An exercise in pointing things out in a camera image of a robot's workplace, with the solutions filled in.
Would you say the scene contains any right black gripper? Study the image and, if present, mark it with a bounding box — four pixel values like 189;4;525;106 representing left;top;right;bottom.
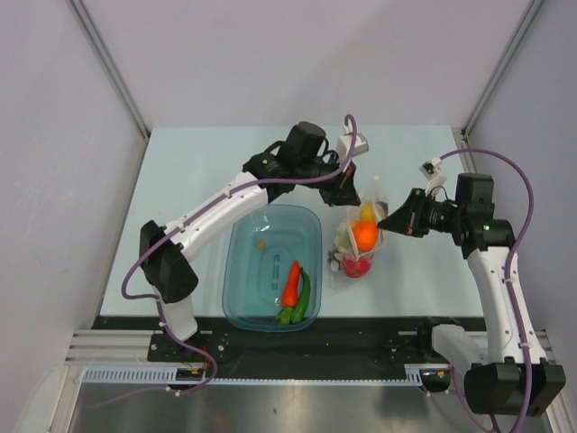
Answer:
378;188;464;238

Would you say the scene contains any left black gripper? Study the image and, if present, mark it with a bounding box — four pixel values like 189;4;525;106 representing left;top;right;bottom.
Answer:
297;152;361;208

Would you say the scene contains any green star fruit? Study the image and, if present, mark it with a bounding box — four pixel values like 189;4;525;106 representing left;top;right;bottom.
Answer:
334;228;353;250

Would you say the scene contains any orange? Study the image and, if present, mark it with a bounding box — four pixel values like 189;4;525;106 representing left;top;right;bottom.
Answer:
353;221;380;253

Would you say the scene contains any clear zip top bag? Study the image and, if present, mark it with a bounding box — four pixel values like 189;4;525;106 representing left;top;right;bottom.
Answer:
328;176;389;290

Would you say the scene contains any red apple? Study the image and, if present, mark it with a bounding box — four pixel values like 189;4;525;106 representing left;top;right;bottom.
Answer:
342;255;372;279

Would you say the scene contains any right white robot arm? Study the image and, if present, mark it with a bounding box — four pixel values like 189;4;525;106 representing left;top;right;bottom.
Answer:
379;173;566;417

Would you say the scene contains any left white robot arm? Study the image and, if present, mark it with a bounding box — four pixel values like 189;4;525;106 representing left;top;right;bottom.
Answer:
137;115;362;361

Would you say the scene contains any blue transparent plastic bin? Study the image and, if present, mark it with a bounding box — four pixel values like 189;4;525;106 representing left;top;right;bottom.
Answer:
222;205;323;332

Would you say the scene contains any red chili pepper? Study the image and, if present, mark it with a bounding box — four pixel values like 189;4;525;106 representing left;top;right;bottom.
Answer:
280;261;300;308

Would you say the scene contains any green cucumber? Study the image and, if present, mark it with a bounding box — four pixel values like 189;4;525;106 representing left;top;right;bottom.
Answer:
290;269;311;325

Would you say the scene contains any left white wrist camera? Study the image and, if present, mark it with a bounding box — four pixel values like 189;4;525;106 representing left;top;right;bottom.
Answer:
335;133;370;161

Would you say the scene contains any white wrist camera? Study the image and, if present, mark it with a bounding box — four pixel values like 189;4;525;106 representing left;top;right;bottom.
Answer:
419;156;447;198
335;133;370;161

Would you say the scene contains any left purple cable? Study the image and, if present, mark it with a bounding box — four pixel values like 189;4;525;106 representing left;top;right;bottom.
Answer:
122;114;360;410

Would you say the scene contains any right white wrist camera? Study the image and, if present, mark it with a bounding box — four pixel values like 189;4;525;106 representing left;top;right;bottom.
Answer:
419;156;447;198

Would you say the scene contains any right aluminium frame post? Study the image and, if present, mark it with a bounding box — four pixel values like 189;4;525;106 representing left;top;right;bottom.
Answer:
461;0;546;136

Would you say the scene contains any aluminium frame post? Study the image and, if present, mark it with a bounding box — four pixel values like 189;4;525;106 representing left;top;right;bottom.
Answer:
461;0;546;136
67;0;151;139

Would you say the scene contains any white cable duct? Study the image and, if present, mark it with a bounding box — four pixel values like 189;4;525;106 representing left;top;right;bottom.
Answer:
84;364;425;387

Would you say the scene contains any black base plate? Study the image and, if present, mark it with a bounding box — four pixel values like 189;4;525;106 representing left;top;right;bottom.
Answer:
92;315;490;381

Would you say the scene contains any left aluminium frame post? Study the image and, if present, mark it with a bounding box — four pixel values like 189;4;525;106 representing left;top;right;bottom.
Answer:
67;0;151;139

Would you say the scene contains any aluminium rail left side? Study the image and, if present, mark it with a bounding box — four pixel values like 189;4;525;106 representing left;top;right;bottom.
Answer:
65;330;153;365

